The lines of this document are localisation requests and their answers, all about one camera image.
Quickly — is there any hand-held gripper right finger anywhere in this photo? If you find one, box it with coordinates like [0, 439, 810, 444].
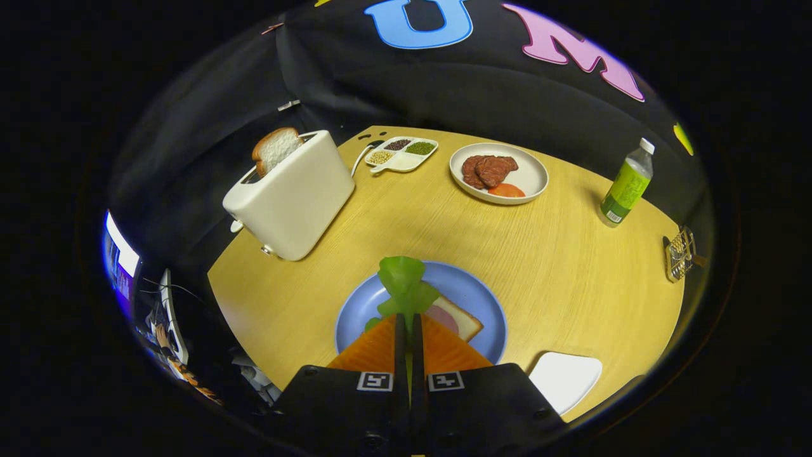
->
[409, 313, 565, 457]

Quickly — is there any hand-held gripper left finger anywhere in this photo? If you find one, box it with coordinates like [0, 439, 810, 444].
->
[273, 313, 410, 457]

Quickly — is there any green lettuce leaf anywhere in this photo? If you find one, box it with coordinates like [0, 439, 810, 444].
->
[365, 256, 440, 334]

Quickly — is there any toasted bread slice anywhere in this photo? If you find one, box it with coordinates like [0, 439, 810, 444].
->
[252, 127, 305, 177]

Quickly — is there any bread slice with ham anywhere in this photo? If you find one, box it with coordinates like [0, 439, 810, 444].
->
[425, 295, 484, 342]

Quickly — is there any square white plate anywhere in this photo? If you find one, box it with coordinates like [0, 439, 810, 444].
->
[528, 352, 603, 416]

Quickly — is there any pink ham slice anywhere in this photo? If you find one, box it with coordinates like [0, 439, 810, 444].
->
[425, 305, 459, 336]

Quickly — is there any blue plate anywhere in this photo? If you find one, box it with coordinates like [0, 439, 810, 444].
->
[334, 261, 508, 366]

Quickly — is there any white framed monitor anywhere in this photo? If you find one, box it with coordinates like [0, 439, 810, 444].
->
[159, 270, 189, 366]

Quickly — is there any white toaster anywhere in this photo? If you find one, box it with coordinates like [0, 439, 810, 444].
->
[222, 130, 356, 262]

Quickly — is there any brown meat slice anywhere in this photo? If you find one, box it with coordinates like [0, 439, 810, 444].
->
[476, 156, 519, 189]
[461, 156, 489, 190]

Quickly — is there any round white plate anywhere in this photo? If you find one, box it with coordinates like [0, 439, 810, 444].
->
[449, 142, 549, 206]

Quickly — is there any white divided dish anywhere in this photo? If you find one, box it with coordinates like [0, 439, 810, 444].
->
[363, 136, 439, 175]

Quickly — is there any green label water bottle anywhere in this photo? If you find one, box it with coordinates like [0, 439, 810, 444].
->
[600, 138, 655, 225]

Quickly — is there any lit computer screen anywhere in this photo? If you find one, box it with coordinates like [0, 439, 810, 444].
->
[101, 211, 140, 318]

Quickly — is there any black backdrop cloth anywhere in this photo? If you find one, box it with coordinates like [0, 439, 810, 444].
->
[108, 0, 708, 280]

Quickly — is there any white power cable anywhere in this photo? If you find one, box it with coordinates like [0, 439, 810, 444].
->
[351, 145, 375, 178]

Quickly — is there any small metal wire rack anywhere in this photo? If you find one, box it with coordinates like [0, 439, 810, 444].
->
[663, 227, 706, 282]

